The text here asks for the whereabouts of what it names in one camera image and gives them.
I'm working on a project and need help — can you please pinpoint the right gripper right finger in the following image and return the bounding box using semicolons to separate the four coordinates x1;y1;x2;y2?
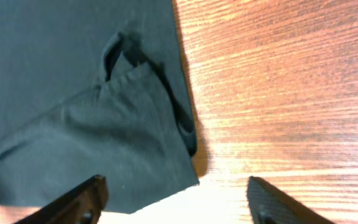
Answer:
247;176;333;224

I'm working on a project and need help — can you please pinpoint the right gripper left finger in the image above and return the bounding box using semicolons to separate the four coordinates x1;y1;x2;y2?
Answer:
15;175;108;224

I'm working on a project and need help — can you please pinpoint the black t-shirt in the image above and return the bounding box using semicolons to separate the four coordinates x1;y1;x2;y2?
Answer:
0;0;198;213

